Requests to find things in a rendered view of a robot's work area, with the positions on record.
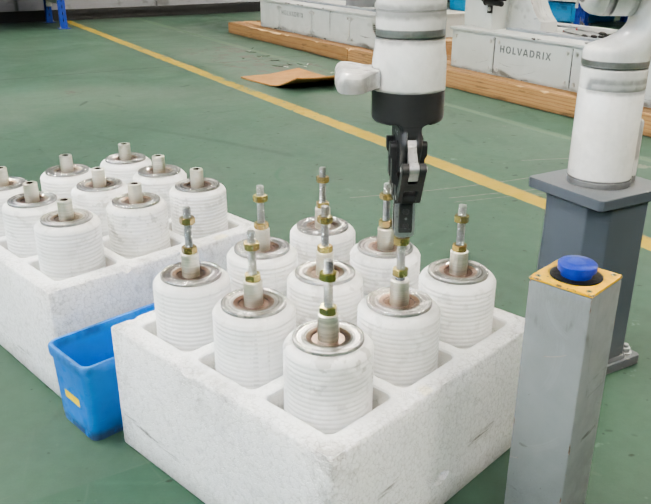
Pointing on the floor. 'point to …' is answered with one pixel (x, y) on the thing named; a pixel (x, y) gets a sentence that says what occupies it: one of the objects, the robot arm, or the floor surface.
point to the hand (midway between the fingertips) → (403, 217)
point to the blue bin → (91, 376)
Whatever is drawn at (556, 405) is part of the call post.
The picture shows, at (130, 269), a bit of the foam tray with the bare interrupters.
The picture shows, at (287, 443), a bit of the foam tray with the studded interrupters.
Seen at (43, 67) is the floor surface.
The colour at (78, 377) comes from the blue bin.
